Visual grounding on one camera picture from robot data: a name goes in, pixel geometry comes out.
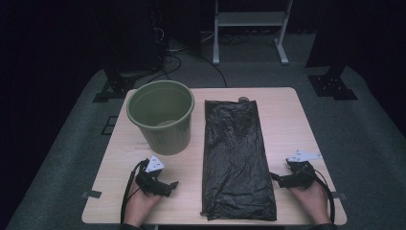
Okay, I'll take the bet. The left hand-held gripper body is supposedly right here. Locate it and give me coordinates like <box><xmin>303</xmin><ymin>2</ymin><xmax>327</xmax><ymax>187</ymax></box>
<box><xmin>135</xmin><ymin>155</ymin><xmax>170</xmax><ymax>197</ymax></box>

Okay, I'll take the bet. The black plastic garbage bag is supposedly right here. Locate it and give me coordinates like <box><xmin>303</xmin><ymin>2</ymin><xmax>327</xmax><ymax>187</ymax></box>
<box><xmin>200</xmin><ymin>99</ymin><xmax>278</xmax><ymax>222</ymax></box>

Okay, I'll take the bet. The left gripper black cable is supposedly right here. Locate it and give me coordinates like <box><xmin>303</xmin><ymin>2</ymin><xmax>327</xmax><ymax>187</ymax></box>
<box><xmin>120</xmin><ymin>159</ymin><xmax>150</xmax><ymax>224</ymax></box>

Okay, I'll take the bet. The white metal stand frame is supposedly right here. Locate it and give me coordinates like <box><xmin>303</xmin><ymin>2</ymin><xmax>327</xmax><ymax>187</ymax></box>
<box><xmin>213</xmin><ymin>0</ymin><xmax>294</xmax><ymax>66</ymax></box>

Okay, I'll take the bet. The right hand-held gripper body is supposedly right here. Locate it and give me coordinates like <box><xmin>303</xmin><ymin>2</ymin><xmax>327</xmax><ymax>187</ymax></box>
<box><xmin>281</xmin><ymin>149</ymin><xmax>323</xmax><ymax>191</ymax></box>

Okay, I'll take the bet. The green plastic trash bin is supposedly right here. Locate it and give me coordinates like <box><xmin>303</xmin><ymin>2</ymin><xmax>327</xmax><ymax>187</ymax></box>
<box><xmin>125</xmin><ymin>80</ymin><xmax>195</xmax><ymax>156</ymax></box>

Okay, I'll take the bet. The black metal stand base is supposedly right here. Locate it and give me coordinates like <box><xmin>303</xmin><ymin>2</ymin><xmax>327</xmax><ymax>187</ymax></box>
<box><xmin>92</xmin><ymin>67</ymin><xmax>137</xmax><ymax>104</ymax></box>
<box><xmin>304</xmin><ymin>0</ymin><xmax>359</xmax><ymax>102</ymax></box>

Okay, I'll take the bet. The person's left hand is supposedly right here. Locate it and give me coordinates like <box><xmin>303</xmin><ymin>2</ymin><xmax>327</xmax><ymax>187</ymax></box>
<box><xmin>123</xmin><ymin>183</ymin><xmax>163</xmax><ymax>228</ymax></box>

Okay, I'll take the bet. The grey tape strip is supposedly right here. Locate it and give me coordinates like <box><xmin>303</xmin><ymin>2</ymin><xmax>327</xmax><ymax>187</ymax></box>
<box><xmin>80</xmin><ymin>190</ymin><xmax>102</xmax><ymax>199</ymax></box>
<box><xmin>330</xmin><ymin>191</ymin><xmax>349</xmax><ymax>201</ymax></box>

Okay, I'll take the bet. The dark equipment box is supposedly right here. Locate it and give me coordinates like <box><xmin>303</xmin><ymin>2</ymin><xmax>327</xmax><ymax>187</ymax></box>
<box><xmin>104</xmin><ymin>0</ymin><xmax>163</xmax><ymax>73</ymax></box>

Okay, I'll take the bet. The black floor cable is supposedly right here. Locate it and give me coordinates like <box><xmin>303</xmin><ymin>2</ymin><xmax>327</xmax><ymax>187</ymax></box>
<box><xmin>188</xmin><ymin>52</ymin><xmax>229</xmax><ymax>88</ymax></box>
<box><xmin>141</xmin><ymin>53</ymin><xmax>183</xmax><ymax>89</ymax></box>

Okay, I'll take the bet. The person's right hand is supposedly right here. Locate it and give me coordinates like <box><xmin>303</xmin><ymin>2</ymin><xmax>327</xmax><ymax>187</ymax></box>
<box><xmin>288</xmin><ymin>181</ymin><xmax>332</xmax><ymax>225</ymax></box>

